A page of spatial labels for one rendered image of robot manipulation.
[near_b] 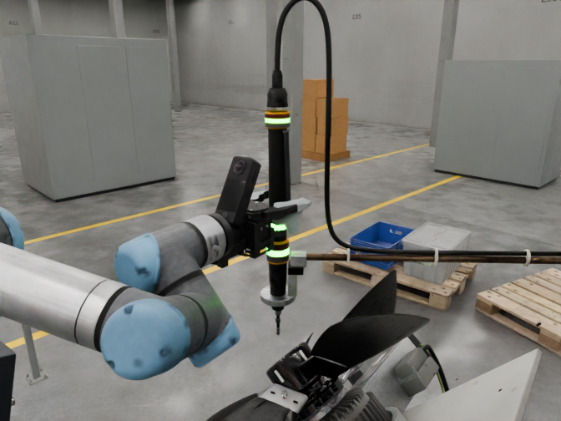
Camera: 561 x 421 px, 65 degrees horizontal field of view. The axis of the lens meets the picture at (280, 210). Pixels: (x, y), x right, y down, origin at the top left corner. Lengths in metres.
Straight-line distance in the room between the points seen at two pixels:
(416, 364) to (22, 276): 0.96
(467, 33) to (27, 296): 13.64
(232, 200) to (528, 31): 12.81
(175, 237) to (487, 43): 13.22
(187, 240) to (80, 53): 6.44
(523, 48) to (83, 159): 10.70
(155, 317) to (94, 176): 6.74
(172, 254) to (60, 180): 6.43
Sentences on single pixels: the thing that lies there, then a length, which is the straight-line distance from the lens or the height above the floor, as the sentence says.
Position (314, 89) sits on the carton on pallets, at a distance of 9.21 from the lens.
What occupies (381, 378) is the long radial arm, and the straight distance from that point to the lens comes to 1.22.
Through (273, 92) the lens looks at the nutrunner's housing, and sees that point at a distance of 0.77.
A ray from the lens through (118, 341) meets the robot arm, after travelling 0.47.
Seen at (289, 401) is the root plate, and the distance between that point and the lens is 1.03.
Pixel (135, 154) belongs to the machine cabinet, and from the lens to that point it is 7.39.
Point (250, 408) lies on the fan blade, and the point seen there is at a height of 1.21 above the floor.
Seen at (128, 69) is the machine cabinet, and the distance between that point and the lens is 7.26.
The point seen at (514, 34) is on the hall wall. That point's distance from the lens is 13.45.
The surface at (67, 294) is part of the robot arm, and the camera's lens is 0.52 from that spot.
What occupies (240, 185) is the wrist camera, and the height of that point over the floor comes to 1.70.
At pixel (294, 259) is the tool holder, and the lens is 0.84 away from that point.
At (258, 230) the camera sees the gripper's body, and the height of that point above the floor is 1.63.
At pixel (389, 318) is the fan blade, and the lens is 0.85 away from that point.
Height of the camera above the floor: 1.89
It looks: 18 degrees down
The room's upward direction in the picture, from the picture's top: straight up
